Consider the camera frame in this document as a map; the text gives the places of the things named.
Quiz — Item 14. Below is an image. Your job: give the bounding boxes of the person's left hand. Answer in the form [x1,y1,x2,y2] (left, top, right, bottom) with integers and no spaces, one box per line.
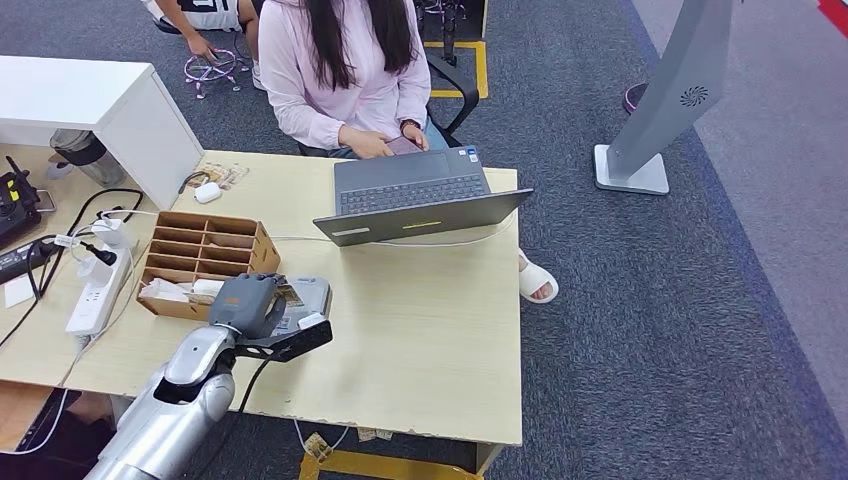
[400,123,431,152]

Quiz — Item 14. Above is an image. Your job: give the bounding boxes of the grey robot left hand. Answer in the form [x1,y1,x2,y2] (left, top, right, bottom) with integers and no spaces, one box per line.
[208,272,290,340]

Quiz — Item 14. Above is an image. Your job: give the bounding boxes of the person's right hand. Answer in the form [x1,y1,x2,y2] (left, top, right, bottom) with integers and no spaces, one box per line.
[337,125,396,160]

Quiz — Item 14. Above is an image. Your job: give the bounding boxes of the dark smartphone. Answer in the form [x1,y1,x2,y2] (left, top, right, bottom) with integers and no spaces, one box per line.
[385,135,425,157]

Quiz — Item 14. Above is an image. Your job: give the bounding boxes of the white room key cards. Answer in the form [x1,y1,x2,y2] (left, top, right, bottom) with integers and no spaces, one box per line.
[140,278,227,307]

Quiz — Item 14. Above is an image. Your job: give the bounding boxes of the person's foot in white sandal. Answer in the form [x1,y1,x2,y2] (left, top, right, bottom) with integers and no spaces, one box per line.
[518,248,560,306]

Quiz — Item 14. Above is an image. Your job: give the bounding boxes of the person on stool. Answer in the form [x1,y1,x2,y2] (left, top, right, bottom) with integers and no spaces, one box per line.
[140,0,266,93]

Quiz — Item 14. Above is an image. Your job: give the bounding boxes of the grey laptop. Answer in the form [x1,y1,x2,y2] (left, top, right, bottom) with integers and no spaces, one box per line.
[312,145,535,248]

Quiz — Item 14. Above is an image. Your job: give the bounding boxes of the brown cardboard organizer box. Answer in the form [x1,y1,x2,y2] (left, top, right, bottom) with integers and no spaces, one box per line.
[136,211,283,323]

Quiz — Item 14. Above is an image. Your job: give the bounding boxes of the black equipment stand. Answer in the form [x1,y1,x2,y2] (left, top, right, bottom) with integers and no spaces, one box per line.
[417,0,488,68]

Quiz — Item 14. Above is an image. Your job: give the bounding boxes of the stack of patterned cards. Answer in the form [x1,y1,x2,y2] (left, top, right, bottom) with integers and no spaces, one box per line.
[197,162,250,191]

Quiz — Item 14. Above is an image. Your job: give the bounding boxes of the white power strip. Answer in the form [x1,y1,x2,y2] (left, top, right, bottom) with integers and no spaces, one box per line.
[64,246,134,339]

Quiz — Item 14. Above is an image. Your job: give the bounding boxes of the white charger adapter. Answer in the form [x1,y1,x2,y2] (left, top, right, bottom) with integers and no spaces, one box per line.
[91,218,137,250]

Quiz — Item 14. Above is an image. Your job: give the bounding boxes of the black power plug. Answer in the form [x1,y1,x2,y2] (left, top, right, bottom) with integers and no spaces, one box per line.
[80,242,119,268]

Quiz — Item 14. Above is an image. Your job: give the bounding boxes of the yellow tag under table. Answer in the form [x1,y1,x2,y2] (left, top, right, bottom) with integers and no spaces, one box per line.
[303,432,335,465]

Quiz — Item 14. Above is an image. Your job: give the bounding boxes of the stool with chrome base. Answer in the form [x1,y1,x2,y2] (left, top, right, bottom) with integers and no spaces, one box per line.
[184,47,243,101]

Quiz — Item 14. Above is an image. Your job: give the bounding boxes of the clear bottle with dark band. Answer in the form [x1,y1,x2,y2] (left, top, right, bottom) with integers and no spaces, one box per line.
[50,129,127,189]

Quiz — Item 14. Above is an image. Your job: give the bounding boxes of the round dark base with purple rim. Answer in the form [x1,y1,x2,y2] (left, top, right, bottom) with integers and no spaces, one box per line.
[623,82,651,115]

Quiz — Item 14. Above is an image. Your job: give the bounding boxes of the white paper slip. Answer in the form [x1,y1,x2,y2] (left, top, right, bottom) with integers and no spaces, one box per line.
[3,274,36,311]

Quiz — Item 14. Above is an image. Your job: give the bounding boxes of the black flat device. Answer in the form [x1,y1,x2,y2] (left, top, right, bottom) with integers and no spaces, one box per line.
[0,239,61,287]

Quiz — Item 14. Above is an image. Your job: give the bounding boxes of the black remote controller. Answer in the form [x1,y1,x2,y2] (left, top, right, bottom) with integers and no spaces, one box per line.
[0,156,58,248]

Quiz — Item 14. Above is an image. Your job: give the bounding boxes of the grey kiosk stand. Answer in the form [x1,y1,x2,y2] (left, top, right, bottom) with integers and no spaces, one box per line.
[594,0,737,197]

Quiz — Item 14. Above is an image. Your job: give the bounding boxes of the white desk shelf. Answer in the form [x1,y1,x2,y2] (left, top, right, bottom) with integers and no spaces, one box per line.
[0,55,205,212]

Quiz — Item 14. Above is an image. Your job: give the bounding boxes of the black wrist camera with pale box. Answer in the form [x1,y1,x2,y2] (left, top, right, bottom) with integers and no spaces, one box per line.
[235,312,335,364]

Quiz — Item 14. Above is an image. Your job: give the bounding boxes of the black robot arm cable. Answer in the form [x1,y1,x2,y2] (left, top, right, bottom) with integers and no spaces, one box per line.
[192,357,274,480]

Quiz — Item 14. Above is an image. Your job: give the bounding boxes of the black cord loop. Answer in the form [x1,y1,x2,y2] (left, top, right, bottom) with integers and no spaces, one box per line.
[178,170,212,195]

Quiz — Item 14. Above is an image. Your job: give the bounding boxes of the black power cable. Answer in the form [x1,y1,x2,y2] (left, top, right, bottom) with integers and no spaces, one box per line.
[0,188,146,349]

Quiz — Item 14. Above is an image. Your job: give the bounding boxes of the thin white cable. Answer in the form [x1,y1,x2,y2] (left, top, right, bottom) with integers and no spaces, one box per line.
[0,387,71,458]

